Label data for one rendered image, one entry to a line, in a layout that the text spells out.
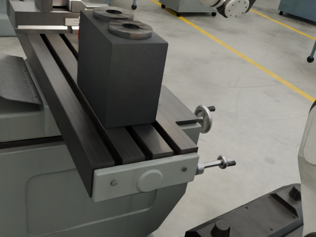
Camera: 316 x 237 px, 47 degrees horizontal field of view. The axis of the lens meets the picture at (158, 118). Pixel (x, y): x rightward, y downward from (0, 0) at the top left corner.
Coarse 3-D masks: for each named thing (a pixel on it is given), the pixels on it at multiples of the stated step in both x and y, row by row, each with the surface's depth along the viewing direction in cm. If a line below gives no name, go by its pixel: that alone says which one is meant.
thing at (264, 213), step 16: (272, 192) 123; (288, 192) 121; (240, 208) 114; (256, 208) 115; (272, 208) 116; (288, 208) 117; (208, 224) 104; (224, 224) 99; (240, 224) 108; (256, 224) 109; (272, 224) 110; (288, 224) 111
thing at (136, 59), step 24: (96, 24) 76; (120, 24) 74; (144, 24) 76; (96, 48) 76; (120, 48) 69; (144, 48) 71; (96, 72) 77; (120, 72) 71; (144, 72) 74; (96, 96) 79; (120, 96) 74; (144, 96) 77; (120, 120) 77; (144, 120) 80
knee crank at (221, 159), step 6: (222, 156) 145; (198, 162) 139; (204, 162) 142; (210, 162) 143; (216, 162) 144; (222, 162) 144; (228, 162) 146; (234, 162) 149; (198, 168) 138; (204, 168) 139; (222, 168) 145; (198, 174) 140
